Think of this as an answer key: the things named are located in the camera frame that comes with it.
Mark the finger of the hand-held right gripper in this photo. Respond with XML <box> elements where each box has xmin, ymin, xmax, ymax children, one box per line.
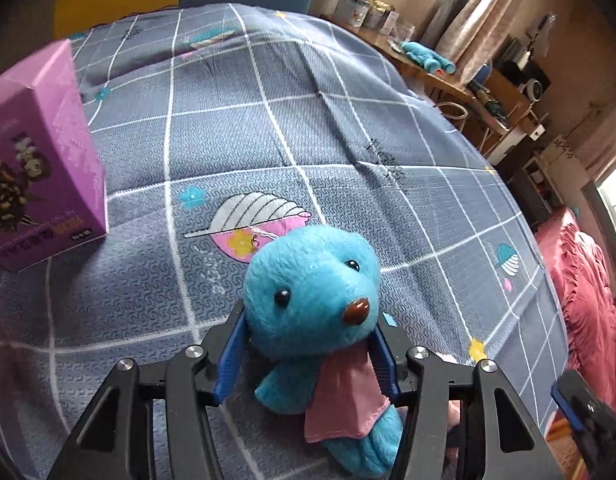
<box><xmin>551</xmin><ymin>370</ymin><xmax>608</xmax><ymax>436</ymax></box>

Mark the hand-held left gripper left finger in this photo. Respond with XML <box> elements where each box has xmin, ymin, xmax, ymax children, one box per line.
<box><xmin>45</xmin><ymin>299</ymin><xmax>249</xmax><ymax>480</ymax></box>

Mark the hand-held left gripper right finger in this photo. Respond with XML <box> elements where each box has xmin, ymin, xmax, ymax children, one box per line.
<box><xmin>368</xmin><ymin>312</ymin><xmax>568</xmax><ymax>480</ymax></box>

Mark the blue plush bear pink scarf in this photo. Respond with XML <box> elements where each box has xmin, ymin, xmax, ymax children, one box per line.
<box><xmin>243</xmin><ymin>224</ymin><xmax>406</xmax><ymax>478</ymax></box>

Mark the pink quilt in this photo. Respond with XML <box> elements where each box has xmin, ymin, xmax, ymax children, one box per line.
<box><xmin>532</xmin><ymin>207</ymin><xmax>616</xmax><ymax>418</ymax></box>

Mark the grey checked bedsheet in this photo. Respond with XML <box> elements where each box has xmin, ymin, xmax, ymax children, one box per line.
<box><xmin>0</xmin><ymin>2</ymin><xmax>569</xmax><ymax>480</ymax></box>

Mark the purple cardboard box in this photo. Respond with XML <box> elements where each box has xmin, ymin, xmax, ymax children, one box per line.
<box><xmin>0</xmin><ymin>38</ymin><xmax>109</xmax><ymax>273</ymax></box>

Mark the wooden desk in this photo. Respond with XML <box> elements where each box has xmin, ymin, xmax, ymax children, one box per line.
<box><xmin>320</xmin><ymin>12</ymin><xmax>548</xmax><ymax>163</ymax></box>

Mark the blue plush toy on desk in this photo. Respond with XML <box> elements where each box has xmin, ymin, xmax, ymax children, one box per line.
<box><xmin>400</xmin><ymin>40</ymin><xmax>457</xmax><ymax>76</ymax></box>

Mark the white round fan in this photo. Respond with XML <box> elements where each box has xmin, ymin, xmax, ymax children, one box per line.
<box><xmin>520</xmin><ymin>77</ymin><xmax>544</xmax><ymax>102</ymax></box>

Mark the gold tin can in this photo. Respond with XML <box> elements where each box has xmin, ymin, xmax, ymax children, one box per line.
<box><xmin>364</xmin><ymin>0</ymin><xmax>397</xmax><ymax>32</ymax></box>

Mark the beige curtain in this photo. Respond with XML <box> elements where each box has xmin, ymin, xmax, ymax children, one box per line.
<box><xmin>423</xmin><ymin>0</ymin><xmax>534</xmax><ymax>86</ymax></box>

